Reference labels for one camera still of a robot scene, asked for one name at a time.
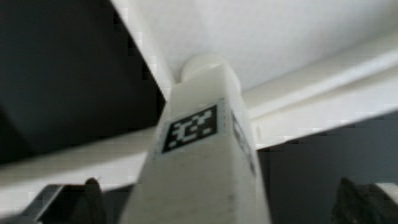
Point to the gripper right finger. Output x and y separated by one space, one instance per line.
367 203

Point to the white desk leg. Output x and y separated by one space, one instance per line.
200 186

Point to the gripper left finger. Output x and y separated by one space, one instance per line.
68 204

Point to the white front fence rail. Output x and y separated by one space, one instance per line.
109 160

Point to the white desk top tray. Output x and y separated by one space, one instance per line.
303 44

